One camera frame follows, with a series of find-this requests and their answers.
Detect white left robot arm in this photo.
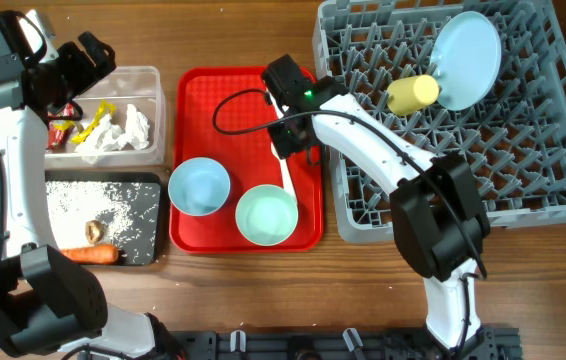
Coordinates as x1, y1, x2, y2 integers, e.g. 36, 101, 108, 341
0, 28, 167, 359

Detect grey plastic dishwasher rack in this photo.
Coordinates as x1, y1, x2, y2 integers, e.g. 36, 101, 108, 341
313, 1, 566, 228

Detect yellow plastic cup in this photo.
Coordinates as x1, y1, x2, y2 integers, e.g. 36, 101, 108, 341
387, 75, 440, 116

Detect orange carrot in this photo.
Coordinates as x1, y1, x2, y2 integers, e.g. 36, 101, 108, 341
61, 244, 119, 265

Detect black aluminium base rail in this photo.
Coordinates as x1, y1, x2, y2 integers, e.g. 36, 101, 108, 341
152, 327, 523, 360

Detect clear plastic waste bin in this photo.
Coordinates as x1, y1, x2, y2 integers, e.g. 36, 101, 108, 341
45, 66, 167, 170

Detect white tissue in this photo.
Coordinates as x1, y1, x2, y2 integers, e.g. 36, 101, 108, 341
75, 104, 150, 163

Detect white plastic spoon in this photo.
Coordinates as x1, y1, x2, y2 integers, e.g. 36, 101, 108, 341
266, 91, 297, 202

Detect large light blue plate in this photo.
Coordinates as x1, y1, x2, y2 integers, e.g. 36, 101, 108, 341
430, 11, 502, 111

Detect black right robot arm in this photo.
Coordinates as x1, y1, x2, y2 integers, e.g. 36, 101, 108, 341
261, 55, 490, 358

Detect white rice grains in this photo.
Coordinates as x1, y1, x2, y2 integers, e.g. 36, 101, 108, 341
45, 180, 162, 265

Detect light blue rice bowl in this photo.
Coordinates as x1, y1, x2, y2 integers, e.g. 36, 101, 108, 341
168, 157, 231, 217

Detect black waste tray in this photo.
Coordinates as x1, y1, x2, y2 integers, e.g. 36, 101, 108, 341
42, 170, 163, 267

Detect red plastic tray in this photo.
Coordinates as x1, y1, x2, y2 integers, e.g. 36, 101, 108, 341
169, 66, 324, 254

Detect light green bowl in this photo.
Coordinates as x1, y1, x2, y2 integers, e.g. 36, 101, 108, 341
235, 185, 299, 247

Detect red candy wrapper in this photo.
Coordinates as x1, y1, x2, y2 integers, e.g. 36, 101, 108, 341
47, 104, 79, 151

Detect brown food scrap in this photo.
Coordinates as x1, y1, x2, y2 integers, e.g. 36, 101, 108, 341
85, 220, 105, 245

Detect yellow silver foil wrapper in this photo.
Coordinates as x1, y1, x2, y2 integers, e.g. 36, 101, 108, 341
70, 100, 116, 144

